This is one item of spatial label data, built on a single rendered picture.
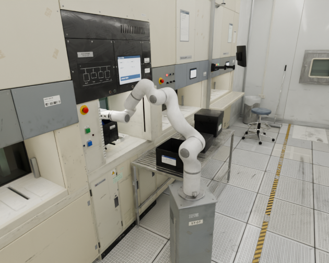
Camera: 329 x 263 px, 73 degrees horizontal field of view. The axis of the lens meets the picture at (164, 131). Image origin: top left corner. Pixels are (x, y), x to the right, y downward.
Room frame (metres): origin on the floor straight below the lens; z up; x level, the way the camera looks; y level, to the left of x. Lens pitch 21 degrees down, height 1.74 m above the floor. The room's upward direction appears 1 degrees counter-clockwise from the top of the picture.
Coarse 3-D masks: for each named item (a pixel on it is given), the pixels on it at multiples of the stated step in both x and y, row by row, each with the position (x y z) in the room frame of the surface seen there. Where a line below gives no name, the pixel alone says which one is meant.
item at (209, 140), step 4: (204, 136) 2.15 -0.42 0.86; (208, 136) 2.15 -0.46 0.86; (212, 136) 2.16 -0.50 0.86; (208, 140) 2.05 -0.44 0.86; (212, 140) 2.17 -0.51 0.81; (208, 144) 2.06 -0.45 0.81; (212, 144) 2.16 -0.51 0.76; (204, 148) 1.96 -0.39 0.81; (208, 148) 2.06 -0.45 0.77; (200, 152) 1.97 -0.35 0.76; (204, 152) 1.95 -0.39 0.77
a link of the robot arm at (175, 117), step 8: (168, 88) 1.48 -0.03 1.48; (168, 96) 1.42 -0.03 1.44; (176, 96) 1.48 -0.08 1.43; (168, 104) 1.45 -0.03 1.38; (176, 104) 1.42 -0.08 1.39; (168, 112) 1.40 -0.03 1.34; (176, 112) 1.37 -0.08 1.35; (176, 120) 1.35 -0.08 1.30; (184, 120) 1.37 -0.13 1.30; (176, 128) 1.35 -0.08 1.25; (184, 128) 1.35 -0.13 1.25; (192, 128) 1.37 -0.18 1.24; (184, 136) 1.40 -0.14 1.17; (192, 136) 1.36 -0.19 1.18; (200, 136) 1.37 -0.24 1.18
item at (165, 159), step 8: (168, 144) 1.91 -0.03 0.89; (176, 144) 1.93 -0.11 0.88; (160, 152) 1.70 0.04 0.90; (168, 152) 1.66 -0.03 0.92; (176, 152) 1.93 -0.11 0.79; (160, 160) 1.70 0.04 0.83; (168, 160) 1.66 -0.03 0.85; (176, 160) 1.62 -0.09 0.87; (168, 168) 1.66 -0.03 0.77; (176, 168) 1.62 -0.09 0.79
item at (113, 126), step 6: (102, 120) 1.93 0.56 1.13; (108, 120) 1.89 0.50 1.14; (102, 126) 1.70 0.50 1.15; (108, 126) 1.75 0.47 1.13; (114, 126) 1.81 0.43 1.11; (108, 132) 1.74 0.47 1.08; (114, 132) 1.80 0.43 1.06; (108, 138) 1.73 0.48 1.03; (114, 138) 1.80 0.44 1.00; (114, 144) 1.79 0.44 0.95
